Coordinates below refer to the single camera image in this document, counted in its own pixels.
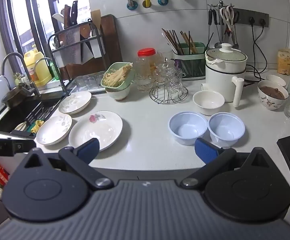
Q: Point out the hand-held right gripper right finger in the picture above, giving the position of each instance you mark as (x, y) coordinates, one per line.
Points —
(205, 150)

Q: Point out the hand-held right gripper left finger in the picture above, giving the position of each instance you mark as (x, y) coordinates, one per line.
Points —
(88, 150)

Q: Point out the large white flower plate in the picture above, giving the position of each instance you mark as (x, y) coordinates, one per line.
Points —
(102, 132)

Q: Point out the light blue plastic bowl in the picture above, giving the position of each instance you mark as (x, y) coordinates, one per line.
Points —
(226, 130)
(187, 130)

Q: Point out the white leaf pattern plate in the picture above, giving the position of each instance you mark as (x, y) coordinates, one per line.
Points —
(52, 130)
(74, 102)

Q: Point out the plain white ceramic bowl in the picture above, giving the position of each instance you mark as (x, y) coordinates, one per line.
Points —
(207, 102)

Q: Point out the wooden spoon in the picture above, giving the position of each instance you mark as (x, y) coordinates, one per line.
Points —
(21, 126)

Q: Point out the black kitchen sink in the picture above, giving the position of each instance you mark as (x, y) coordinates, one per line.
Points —
(17, 120)

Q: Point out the yellow dish cloth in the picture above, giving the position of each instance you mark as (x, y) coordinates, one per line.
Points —
(37, 126)

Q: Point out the dark cooking pot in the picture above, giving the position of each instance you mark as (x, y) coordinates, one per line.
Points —
(14, 97)

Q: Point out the sink drain rack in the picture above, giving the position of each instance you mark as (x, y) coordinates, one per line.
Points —
(38, 112)

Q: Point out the white bowl with brown foot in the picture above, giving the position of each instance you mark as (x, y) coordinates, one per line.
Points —
(118, 95)

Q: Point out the clear drinking glass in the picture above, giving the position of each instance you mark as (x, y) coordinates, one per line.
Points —
(80, 82)
(99, 80)
(90, 81)

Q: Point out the white electric cooking pot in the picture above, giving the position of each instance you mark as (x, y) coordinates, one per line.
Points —
(222, 75)

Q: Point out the enoki mushrooms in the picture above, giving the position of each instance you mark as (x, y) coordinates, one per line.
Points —
(116, 76)

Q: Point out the green colander basket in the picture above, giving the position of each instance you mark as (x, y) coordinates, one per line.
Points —
(128, 81)

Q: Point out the set of clear glass cups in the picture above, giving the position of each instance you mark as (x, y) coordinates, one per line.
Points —
(170, 77)

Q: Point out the patterned bowl with brown food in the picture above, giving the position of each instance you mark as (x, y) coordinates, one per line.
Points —
(270, 100)

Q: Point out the green chopstick holder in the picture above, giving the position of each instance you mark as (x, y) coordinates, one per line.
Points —
(195, 67)

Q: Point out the green detergent bottle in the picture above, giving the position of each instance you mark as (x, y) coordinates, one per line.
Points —
(53, 70)

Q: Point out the yellow oil bottle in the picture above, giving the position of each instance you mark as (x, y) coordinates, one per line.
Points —
(36, 67)

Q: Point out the grey tall faucet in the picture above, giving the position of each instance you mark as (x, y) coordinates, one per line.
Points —
(9, 57)

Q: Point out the plain steel cleaver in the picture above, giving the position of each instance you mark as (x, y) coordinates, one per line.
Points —
(87, 52)

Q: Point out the chrome faucet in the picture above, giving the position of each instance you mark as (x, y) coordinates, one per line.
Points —
(43, 59)

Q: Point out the glass jar with red lid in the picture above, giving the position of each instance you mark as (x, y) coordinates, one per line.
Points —
(145, 67)

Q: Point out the small white bowl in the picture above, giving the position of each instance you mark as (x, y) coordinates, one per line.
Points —
(276, 80)

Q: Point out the black knife rack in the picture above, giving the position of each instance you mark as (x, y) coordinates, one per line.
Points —
(99, 47)

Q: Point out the patterned steel cleaver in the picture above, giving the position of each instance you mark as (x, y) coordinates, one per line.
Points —
(71, 47)

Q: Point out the dark wooden cutting board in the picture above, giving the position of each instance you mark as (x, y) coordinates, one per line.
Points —
(109, 42)

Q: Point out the bundle of chopsticks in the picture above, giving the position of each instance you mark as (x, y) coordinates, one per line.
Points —
(177, 40)

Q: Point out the yellow food packet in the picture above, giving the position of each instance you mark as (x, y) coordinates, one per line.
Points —
(286, 62)

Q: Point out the wooden spatula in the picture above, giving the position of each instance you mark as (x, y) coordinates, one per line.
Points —
(96, 17)

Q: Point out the white knife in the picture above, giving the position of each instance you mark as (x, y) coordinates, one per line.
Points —
(58, 18)

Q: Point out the black power plug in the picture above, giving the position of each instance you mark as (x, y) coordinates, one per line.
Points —
(262, 22)
(252, 21)

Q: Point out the black wall socket panel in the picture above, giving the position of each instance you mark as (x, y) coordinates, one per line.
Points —
(245, 17)

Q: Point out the black window frame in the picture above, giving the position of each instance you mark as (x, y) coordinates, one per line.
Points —
(34, 10)

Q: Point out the metal utensil hook rail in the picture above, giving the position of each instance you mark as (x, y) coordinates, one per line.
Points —
(220, 4)

